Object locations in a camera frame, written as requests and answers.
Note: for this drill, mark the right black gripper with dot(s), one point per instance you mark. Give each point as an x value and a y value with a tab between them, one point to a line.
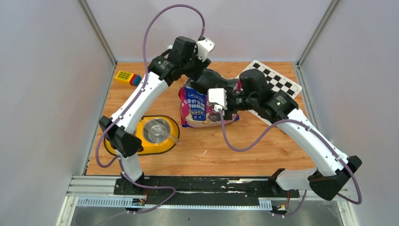
228	113

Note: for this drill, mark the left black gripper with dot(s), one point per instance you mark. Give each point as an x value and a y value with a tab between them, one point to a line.
195	74

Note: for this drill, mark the colourful pet food bag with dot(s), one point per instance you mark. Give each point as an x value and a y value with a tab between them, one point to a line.
195	110

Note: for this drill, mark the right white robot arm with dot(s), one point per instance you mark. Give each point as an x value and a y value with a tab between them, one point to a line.
334	172

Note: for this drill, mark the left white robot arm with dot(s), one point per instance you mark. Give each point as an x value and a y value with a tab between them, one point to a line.
184	57

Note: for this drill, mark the yellow double pet bowl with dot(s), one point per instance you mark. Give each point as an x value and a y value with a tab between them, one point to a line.
146	135

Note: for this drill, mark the black white checkerboard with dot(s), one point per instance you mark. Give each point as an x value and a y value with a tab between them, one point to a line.
276	81

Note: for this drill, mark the yellow blue red toy block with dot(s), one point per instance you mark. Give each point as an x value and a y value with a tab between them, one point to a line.
128	78

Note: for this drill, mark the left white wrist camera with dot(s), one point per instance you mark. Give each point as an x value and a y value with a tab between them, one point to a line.
204	47

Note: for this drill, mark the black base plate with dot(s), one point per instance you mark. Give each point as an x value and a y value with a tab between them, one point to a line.
203	191

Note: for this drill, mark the aluminium rail frame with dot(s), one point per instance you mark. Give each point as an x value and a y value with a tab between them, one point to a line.
90	201

